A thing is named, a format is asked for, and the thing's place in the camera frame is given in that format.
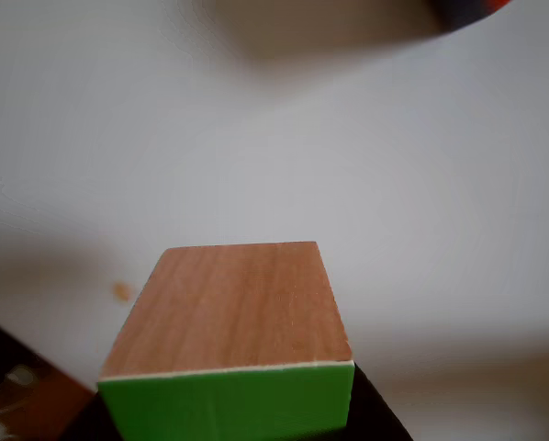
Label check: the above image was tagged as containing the green and wood cube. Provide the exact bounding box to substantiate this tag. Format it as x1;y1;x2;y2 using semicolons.
95;240;356;441

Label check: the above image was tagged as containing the red and blue cube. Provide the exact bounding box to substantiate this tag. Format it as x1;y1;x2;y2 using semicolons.
423;0;514;36

